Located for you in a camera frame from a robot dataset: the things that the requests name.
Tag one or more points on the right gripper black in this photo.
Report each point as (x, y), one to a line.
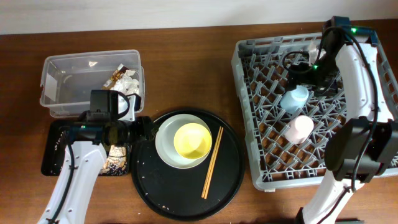
(302, 78)

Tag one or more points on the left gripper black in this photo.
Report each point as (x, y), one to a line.
(145, 131)

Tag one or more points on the food scraps and shells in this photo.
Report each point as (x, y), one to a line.
(116, 158)

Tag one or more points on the blue plastic cup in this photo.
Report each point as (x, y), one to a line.
(294, 100)

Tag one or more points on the yellow bowl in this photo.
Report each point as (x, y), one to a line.
(192, 141)

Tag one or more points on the white napkin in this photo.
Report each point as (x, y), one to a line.
(127, 84)

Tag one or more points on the pink plastic cup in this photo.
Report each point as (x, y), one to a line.
(299, 129)

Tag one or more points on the brown snack wrapper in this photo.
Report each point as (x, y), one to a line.
(117, 75)

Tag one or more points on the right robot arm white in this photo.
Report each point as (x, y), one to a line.
(367, 143)

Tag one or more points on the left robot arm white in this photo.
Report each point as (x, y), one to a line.
(109, 122)

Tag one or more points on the clear plastic waste bin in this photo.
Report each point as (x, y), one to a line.
(67, 80)

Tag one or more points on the grey dishwasher rack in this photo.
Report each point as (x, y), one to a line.
(260, 80)

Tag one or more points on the grey round plate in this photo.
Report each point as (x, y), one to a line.
(164, 141)

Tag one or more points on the round black serving tray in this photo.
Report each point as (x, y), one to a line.
(176, 193)

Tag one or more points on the black rectangular tray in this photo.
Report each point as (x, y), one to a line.
(53, 149)

